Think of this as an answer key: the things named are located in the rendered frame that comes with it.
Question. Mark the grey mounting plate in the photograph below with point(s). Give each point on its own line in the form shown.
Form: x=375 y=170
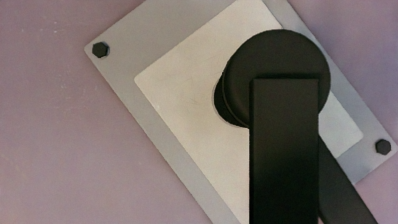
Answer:
x=157 y=26

